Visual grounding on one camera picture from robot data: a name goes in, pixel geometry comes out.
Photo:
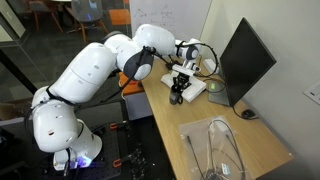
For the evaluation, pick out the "orange black clamp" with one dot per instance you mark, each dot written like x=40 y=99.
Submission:
x=115 y=126
x=117 y=163

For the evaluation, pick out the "orange box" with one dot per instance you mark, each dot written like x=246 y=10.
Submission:
x=131 y=87

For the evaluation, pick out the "black computer mouse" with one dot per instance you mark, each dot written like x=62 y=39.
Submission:
x=248 y=114

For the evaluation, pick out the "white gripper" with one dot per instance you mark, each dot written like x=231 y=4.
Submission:
x=185 y=69

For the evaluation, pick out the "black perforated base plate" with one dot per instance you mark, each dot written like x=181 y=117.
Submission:
x=110 y=146

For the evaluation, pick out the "white power adapter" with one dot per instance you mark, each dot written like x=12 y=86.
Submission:
x=210 y=66

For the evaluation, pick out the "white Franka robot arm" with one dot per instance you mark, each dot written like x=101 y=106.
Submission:
x=90 y=70

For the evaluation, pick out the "grey cabinet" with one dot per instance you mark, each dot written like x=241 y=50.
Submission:
x=138 y=106

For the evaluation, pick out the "orange chair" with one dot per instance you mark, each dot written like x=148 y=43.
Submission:
x=120 y=16

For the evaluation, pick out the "grey monitor base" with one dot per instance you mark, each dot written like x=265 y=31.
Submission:
x=216 y=96

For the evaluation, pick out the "whiteboard with drawings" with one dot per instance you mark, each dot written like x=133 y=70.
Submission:
x=166 y=13

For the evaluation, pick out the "grey backed wooden chair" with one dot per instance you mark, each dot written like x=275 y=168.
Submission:
x=86 y=10

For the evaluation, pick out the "black computer monitor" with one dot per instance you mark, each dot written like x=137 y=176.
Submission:
x=243 y=63

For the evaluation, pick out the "black mug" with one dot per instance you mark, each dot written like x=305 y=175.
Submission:
x=175 y=98

